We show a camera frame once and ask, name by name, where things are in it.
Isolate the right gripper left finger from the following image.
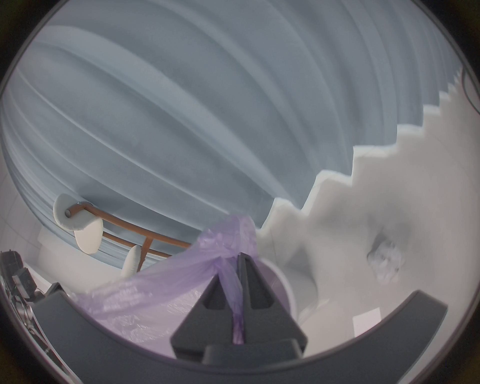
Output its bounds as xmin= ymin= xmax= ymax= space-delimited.
xmin=170 ymin=274 xmax=236 ymax=363

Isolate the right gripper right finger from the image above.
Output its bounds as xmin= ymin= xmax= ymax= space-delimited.
xmin=236 ymin=252 xmax=309 ymax=358

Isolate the purple plastic bag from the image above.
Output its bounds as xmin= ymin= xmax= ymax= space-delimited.
xmin=70 ymin=214 xmax=298 ymax=356

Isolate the white trash bin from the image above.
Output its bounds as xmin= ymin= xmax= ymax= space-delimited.
xmin=258 ymin=256 xmax=320 ymax=331

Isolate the crumpled white paper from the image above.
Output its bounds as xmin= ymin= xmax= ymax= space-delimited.
xmin=367 ymin=240 xmax=403 ymax=284

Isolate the wooden chair with white cushions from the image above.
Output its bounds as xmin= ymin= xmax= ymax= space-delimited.
xmin=52 ymin=193 xmax=193 ymax=279

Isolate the blue-green curtain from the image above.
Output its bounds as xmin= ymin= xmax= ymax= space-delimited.
xmin=0 ymin=0 xmax=465 ymax=271

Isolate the black cable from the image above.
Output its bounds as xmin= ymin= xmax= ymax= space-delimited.
xmin=461 ymin=68 xmax=480 ymax=114

